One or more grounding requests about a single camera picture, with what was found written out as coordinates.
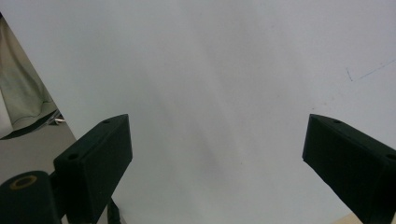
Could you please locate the metal stand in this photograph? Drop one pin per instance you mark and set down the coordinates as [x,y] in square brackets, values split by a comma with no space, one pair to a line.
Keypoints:
[57,118]

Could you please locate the beige curtain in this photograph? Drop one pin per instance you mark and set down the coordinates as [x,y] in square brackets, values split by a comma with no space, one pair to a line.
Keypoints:
[18,90]

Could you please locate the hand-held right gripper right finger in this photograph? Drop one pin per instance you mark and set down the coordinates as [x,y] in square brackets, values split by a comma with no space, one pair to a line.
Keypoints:
[351,161]

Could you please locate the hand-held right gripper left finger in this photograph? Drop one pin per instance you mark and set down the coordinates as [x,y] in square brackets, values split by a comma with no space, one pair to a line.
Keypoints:
[93,168]

